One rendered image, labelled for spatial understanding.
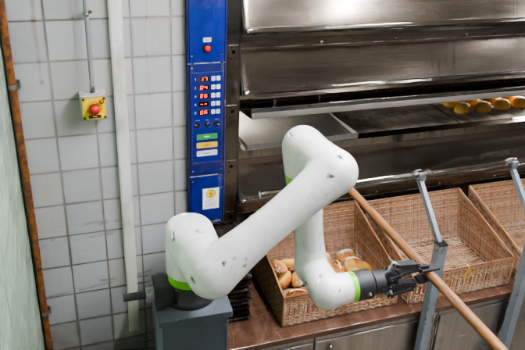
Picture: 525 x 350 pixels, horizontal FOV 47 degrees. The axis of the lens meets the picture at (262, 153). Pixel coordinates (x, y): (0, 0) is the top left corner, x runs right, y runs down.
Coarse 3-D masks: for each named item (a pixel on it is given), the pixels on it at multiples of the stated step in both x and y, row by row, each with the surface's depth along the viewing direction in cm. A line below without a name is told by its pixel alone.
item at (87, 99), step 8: (80, 96) 228; (88, 96) 229; (96, 96) 230; (104, 96) 230; (80, 104) 229; (88, 104) 230; (96, 104) 230; (104, 104) 231; (80, 112) 232; (88, 112) 231; (104, 112) 233
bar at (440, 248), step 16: (512, 160) 272; (384, 176) 253; (400, 176) 254; (416, 176) 257; (512, 176) 273; (272, 192) 237; (432, 224) 252; (432, 256) 253; (432, 288) 256; (512, 288) 279; (432, 304) 260; (512, 304) 280; (432, 320) 265; (512, 320) 283; (416, 336) 271
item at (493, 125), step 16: (416, 128) 300; (432, 128) 300; (448, 128) 301; (464, 128) 304; (480, 128) 307; (496, 128) 310; (512, 128) 314; (336, 144) 283; (352, 144) 286; (368, 144) 288
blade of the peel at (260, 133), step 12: (240, 120) 297; (252, 120) 298; (264, 120) 298; (276, 120) 299; (288, 120) 300; (300, 120) 300; (312, 120) 301; (324, 120) 302; (336, 120) 303; (240, 132) 285; (252, 132) 285; (264, 132) 286; (276, 132) 287; (324, 132) 289; (336, 132) 290; (348, 132) 291; (252, 144) 274; (264, 144) 270; (276, 144) 272
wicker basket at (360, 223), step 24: (336, 216) 297; (360, 216) 294; (288, 240) 291; (336, 240) 299; (360, 240) 297; (264, 264) 268; (384, 264) 276; (264, 288) 272; (288, 288) 276; (288, 312) 252; (312, 312) 257; (336, 312) 261
